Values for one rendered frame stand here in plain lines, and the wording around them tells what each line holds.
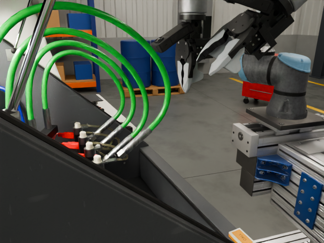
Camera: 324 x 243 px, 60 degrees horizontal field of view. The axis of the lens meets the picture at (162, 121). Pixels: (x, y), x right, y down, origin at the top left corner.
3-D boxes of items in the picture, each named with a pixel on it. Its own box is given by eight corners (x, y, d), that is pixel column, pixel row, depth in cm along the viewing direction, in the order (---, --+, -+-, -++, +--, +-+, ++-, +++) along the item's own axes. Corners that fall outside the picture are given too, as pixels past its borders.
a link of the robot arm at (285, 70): (301, 94, 101) (307, 56, 96) (264, 88, 109) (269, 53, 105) (311, 88, 109) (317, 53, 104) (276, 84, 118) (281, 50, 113)
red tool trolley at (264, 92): (240, 103, 498) (245, 53, 469) (254, 99, 527) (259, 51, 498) (277, 112, 449) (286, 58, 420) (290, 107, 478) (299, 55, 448)
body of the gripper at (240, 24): (256, 63, 62) (301, 22, 59) (236, 36, 57) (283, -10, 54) (240, 52, 68) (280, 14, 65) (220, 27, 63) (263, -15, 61)
